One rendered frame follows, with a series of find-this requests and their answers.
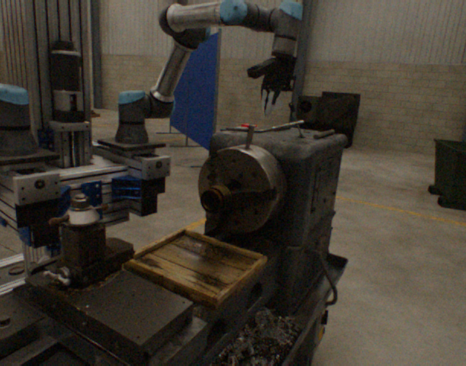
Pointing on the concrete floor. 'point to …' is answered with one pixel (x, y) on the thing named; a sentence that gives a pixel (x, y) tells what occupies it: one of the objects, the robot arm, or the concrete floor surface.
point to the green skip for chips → (455, 174)
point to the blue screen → (198, 94)
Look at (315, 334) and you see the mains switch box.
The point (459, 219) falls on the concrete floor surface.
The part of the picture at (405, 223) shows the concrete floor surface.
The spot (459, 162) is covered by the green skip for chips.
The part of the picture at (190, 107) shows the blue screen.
